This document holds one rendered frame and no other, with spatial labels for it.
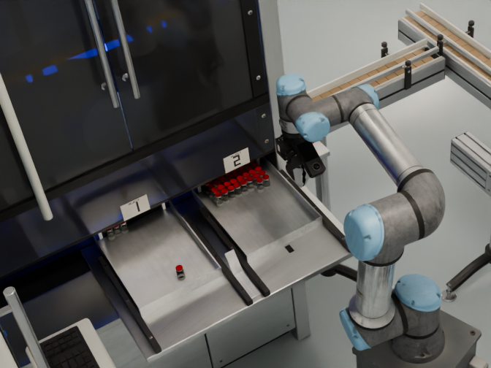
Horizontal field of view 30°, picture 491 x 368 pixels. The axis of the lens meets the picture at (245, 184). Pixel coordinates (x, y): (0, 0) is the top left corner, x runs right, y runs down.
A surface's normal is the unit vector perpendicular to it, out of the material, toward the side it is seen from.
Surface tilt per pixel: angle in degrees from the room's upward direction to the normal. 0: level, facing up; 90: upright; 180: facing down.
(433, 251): 0
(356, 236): 82
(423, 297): 8
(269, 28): 90
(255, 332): 90
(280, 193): 0
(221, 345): 90
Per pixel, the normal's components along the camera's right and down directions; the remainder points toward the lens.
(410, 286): 0.01, -0.76
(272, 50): 0.49, 0.56
